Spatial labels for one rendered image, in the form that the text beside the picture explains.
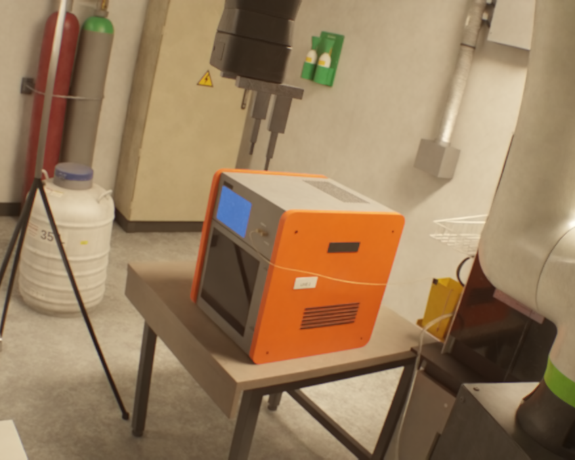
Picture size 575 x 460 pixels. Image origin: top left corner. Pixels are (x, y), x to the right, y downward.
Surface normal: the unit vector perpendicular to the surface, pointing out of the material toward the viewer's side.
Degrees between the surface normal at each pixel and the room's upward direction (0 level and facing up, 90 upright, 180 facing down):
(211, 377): 90
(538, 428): 58
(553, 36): 101
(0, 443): 0
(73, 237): 90
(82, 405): 0
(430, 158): 90
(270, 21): 70
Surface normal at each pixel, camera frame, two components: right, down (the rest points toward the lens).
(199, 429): 0.22, -0.93
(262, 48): 0.29, 0.36
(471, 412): -0.93, -0.11
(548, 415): -0.78, -0.32
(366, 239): 0.58, 0.38
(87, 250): 0.75, 0.36
